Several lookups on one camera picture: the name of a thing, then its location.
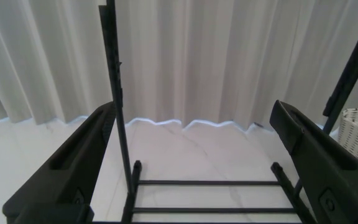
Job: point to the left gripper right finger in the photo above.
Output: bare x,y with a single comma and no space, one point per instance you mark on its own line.
328,168

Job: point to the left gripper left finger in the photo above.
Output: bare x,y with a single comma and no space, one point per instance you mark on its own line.
70,168

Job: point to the white laundry basket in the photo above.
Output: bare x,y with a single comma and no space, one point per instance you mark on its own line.
357,133

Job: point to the black clothes rack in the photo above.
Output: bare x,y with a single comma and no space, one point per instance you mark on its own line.
113,62

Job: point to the white curtain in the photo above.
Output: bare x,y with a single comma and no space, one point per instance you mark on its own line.
182,62

